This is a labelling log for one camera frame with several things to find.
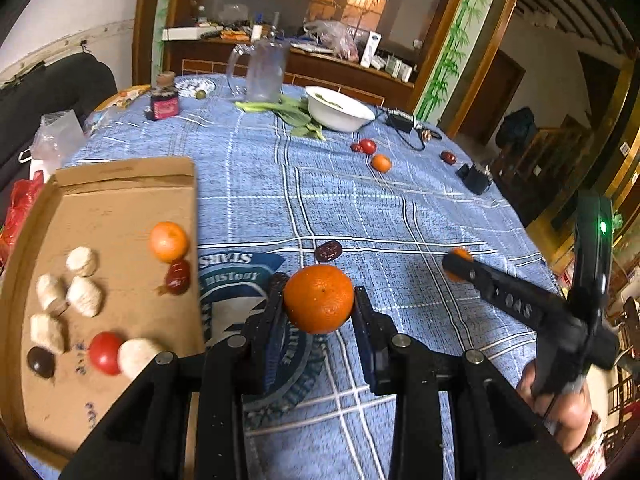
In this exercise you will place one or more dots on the white bowl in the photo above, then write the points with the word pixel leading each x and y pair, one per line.
pixel 335 111

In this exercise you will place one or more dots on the dark brown date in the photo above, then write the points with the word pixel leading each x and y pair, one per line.
pixel 41 362

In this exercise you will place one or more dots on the dark red date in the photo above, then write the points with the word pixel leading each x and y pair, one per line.
pixel 448 157
pixel 328 251

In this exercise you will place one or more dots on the small black box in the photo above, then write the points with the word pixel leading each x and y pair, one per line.
pixel 476 178

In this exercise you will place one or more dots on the far red tomato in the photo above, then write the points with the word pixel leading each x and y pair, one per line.
pixel 365 146

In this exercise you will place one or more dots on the person's right hand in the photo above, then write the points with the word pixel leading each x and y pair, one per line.
pixel 571 412

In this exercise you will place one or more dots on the dark bottle with red label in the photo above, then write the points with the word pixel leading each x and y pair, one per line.
pixel 164 98

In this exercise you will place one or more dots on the orange tangerine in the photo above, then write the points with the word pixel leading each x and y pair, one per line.
pixel 318 299
pixel 458 266
pixel 168 241

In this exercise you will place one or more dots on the green leafy vegetables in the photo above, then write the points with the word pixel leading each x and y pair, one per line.
pixel 294 112

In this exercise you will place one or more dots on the red cherry tomato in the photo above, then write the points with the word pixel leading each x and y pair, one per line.
pixel 103 352

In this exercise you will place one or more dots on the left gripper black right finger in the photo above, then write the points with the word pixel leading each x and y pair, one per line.
pixel 373 331

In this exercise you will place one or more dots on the blue plaid tablecloth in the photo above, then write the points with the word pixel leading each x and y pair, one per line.
pixel 265 193

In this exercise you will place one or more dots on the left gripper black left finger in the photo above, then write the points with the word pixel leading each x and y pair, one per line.
pixel 264 330

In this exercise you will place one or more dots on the black power adapter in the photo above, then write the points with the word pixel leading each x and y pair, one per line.
pixel 400 120

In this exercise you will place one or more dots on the small far tangerine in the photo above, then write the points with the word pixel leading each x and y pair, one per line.
pixel 381 163

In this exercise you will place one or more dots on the clear glass pitcher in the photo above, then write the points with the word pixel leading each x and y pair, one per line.
pixel 265 70

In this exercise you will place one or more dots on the shallow cardboard tray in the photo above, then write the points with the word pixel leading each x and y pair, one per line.
pixel 111 208

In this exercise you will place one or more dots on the wooden sideboard cabinet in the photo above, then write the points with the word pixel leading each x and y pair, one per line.
pixel 205 50

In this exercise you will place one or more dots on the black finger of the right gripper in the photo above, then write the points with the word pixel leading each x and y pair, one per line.
pixel 530 304

